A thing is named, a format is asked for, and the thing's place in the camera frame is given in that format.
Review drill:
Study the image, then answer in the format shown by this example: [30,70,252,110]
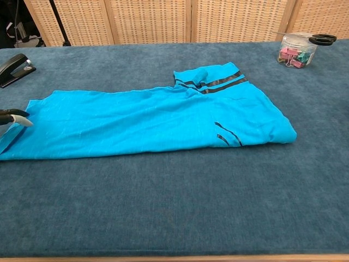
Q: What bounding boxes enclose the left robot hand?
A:
[0,108,34,127]

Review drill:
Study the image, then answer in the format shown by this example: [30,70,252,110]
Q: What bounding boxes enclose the light blue printed T-shirt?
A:
[0,62,298,161]

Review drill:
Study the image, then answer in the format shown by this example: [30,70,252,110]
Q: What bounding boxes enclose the black stapler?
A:
[0,53,37,89]

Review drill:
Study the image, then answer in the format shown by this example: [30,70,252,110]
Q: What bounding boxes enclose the black tripod stand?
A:
[49,0,73,47]

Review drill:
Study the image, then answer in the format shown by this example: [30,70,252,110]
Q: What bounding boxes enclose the wicker folding screen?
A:
[23,0,349,47]

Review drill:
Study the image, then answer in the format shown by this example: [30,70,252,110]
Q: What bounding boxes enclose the dark blue table cover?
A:
[0,39,349,259]

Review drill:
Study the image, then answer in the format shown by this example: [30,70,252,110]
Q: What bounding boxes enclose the clear jar of binder clips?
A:
[276,34,318,69]

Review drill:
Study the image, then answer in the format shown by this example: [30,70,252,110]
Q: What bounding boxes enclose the black handled scissors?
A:
[275,31,338,46]

